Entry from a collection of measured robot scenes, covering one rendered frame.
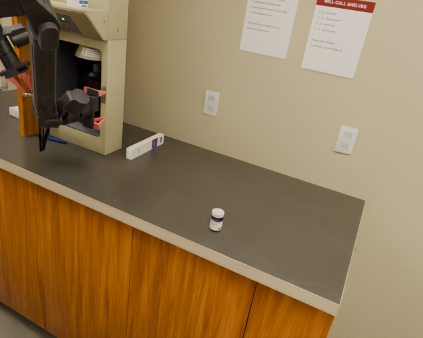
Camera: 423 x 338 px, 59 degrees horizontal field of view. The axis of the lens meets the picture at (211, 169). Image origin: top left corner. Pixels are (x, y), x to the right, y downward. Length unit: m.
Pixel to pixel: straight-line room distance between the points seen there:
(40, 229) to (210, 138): 0.85
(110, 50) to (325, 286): 1.11
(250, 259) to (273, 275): 0.08
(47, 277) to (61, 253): 0.19
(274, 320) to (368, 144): 0.81
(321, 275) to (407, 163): 0.69
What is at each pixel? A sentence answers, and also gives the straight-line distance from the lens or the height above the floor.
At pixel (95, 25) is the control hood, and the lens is 1.46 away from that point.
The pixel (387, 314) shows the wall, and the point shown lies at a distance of 2.00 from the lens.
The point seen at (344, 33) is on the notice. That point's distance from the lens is 1.59.
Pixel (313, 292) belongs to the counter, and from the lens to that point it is 1.08.
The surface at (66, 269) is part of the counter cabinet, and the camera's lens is 1.67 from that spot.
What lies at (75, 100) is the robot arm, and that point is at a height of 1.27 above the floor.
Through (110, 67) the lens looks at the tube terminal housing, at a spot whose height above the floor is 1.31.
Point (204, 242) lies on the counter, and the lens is 1.15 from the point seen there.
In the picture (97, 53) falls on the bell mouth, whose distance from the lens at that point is 1.62.
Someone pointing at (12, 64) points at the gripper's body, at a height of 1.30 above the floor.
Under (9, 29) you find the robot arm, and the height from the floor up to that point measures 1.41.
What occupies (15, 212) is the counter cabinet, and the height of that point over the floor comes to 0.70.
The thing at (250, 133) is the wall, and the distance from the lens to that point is 1.74.
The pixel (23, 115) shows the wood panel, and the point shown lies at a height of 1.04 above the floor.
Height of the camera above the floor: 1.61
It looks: 25 degrees down
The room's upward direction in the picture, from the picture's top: 9 degrees clockwise
